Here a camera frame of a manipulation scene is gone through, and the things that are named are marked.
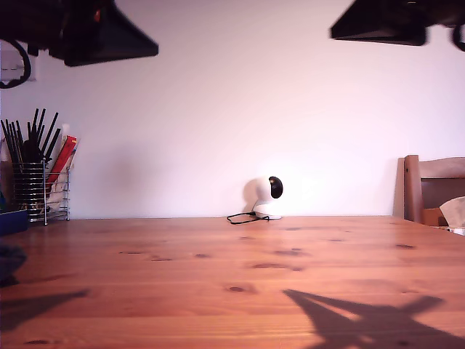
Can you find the dark grey underwear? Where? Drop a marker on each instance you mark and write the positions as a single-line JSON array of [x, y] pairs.
[[11, 261]]

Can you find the wooden chair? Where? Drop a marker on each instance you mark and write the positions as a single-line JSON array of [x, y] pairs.
[[412, 189]]

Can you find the white light switch plate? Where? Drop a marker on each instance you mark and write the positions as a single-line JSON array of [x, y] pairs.
[[11, 65]]

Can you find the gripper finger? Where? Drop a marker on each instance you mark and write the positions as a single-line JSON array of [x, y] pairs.
[[385, 14], [101, 51], [112, 22], [381, 36]]

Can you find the brown wooden board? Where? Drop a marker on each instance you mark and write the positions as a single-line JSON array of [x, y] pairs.
[[4, 174]]

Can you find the blue box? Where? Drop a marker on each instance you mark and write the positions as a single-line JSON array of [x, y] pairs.
[[12, 222]]

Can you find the white paper sleeve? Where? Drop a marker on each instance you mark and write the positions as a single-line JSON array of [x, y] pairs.
[[57, 194]]

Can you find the black chopstick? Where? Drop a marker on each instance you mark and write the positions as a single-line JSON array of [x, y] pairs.
[[8, 141], [19, 131], [49, 131], [32, 125], [39, 123], [52, 143], [16, 140], [11, 138]]

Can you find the white tissue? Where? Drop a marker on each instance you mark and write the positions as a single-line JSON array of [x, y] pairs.
[[456, 211]]

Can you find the white round security camera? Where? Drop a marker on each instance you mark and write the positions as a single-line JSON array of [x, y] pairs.
[[261, 196]]

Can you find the red chopstick packet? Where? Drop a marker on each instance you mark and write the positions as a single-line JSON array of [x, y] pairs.
[[60, 160]]

